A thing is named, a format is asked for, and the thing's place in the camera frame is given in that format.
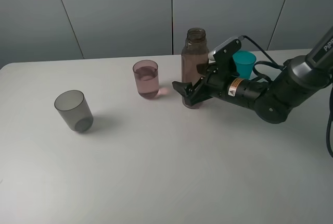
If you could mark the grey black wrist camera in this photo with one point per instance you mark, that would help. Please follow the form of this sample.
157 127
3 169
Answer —
222 56

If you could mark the brown translucent water bottle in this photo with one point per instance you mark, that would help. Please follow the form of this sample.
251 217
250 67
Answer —
194 56

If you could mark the teal translucent plastic cup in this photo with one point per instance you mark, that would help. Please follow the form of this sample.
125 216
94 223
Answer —
244 61

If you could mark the grey translucent plastic cup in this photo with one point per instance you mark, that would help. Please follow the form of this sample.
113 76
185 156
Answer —
74 109

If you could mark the pink translucent plastic cup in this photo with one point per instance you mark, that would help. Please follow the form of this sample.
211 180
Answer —
146 78

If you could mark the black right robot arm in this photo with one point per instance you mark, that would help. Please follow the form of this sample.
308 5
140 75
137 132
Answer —
272 100

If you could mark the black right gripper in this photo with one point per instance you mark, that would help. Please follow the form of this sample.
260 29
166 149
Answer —
232 89

